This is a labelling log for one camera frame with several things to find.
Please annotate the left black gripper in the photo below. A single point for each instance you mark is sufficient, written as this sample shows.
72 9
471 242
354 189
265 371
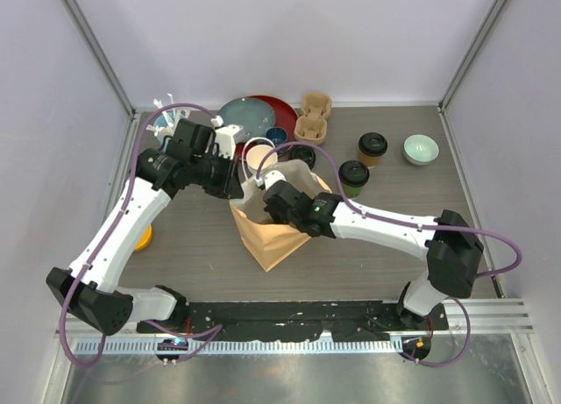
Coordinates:
230 187

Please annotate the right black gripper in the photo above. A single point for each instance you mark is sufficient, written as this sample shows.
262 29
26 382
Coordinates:
273 213

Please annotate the brown paper bag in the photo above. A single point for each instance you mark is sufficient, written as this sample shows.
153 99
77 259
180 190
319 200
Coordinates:
269 242

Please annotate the green paper cup stack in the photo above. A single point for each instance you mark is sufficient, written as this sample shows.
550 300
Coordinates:
260 155

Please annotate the black cup lid stack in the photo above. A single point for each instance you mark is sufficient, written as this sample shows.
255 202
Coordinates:
305 154

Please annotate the single green paper cup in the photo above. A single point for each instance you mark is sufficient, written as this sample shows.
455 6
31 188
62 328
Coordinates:
352 190

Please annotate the single brown paper cup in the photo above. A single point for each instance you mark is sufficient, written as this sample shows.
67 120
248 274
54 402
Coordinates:
369 160

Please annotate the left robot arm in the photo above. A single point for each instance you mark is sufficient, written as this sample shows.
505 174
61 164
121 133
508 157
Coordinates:
195 155

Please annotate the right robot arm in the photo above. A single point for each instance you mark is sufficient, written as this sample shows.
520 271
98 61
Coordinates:
451 254

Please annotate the white wrapped stirrer bundle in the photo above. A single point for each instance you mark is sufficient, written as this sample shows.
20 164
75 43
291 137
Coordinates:
179 114

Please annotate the small dark blue bowl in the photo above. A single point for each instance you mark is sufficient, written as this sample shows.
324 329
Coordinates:
277 135

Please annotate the blue-grey ceramic plate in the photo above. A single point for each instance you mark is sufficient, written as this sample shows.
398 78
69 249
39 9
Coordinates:
255 116

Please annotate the light blue cylinder holder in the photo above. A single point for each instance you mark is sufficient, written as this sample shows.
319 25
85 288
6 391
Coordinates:
164 126

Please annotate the cardboard cup carrier stack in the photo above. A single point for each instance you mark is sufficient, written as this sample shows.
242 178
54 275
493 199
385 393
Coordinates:
311 125

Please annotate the orange round dish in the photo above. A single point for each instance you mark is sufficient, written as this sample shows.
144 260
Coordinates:
145 240

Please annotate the pale green ceramic bowl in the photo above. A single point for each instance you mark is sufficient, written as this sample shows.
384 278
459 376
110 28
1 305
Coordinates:
420 150

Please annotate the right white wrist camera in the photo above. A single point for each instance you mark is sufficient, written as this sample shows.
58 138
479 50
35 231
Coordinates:
266 180

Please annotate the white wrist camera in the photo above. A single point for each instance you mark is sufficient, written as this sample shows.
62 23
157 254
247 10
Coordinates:
266 180
227 136

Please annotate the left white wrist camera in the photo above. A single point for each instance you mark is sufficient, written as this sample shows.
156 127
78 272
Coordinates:
227 136

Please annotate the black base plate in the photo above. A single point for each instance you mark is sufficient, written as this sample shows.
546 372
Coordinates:
298 321

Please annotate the white slotted cable duct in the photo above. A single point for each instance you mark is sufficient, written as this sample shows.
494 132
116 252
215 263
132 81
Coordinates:
324 345

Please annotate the aluminium frame rail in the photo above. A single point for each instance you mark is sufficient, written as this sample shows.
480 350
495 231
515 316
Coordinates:
486 316

